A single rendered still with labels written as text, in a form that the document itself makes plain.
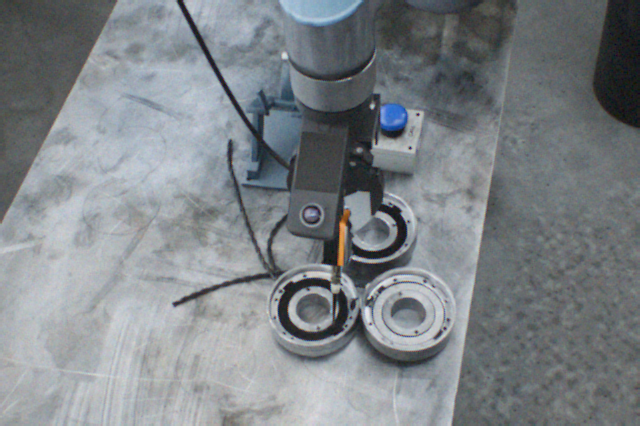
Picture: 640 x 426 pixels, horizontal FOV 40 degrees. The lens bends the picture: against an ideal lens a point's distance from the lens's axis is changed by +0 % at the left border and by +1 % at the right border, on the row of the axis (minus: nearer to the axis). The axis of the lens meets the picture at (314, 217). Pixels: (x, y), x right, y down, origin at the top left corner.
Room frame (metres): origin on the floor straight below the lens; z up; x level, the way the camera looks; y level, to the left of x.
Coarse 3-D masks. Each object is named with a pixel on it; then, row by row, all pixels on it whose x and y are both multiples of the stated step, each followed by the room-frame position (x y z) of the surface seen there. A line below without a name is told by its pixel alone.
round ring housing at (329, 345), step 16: (288, 272) 0.53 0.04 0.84; (304, 272) 0.53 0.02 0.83; (320, 272) 0.53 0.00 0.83; (272, 288) 0.51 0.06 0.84; (304, 288) 0.51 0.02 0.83; (320, 288) 0.51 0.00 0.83; (352, 288) 0.50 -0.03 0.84; (272, 304) 0.49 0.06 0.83; (304, 304) 0.50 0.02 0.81; (320, 304) 0.50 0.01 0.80; (272, 320) 0.47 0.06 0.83; (352, 320) 0.46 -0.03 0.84; (288, 336) 0.45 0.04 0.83; (336, 336) 0.44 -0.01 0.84; (304, 352) 0.43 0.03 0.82; (320, 352) 0.43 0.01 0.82
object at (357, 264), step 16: (384, 192) 0.62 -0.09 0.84; (400, 208) 0.61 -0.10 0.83; (384, 224) 0.59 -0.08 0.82; (416, 224) 0.57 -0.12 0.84; (352, 240) 0.57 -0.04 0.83; (416, 240) 0.56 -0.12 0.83; (352, 256) 0.54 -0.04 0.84; (400, 256) 0.53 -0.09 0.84; (368, 272) 0.53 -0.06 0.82; (384, 272) 0.53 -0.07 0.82
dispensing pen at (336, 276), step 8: (344, 192) 0.54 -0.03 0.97; (344, 208) 0.53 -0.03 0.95; (336, 240) 0.50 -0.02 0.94; (328, 248) 0.50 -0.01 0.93; (336, 248) 0.49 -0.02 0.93; (328, 256) 0.49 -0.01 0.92; (336, 256) 0.49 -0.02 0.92; (328, 264) 0.49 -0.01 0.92; (336, 264) 0.48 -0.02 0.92; (336, 272) 0.49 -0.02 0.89; (336, 280) 0.48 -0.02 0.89; (336, 288) 0.48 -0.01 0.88; (336, 296) 0.47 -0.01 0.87; (336, 304) 0.47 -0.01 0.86
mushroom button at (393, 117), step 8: (392, 104) 0.73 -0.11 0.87; (384, 112) 0.72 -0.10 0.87; (392, 112) 0.72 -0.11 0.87; (400, 112) 0.72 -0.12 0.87; (384, 120) 0.71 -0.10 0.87; (392, 120) 0.71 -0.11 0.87; (400, 120) 0.71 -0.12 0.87; (384, 128) 0.70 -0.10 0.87; (392, 128) 0.70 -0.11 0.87; (400, 128) 0.70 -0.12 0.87
